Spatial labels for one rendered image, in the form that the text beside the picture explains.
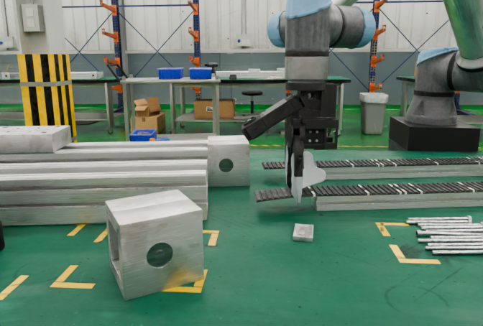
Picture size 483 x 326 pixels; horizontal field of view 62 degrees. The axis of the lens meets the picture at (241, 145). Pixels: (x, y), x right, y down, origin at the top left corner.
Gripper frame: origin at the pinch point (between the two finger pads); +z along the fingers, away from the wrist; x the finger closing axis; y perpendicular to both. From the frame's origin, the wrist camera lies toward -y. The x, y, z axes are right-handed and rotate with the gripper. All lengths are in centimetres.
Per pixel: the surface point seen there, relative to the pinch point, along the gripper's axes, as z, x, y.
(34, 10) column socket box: -67, 307, -170
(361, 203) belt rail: 2.2, -1.6, 12.7
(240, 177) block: 1.3, 14.2, -8.6
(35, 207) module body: 0.4, -4.6, -44.2
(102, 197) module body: -1.2, -4.9, -33.0
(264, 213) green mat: 3.5, -2.1, -5.3
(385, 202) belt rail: 2.2, -1.1, 17.6
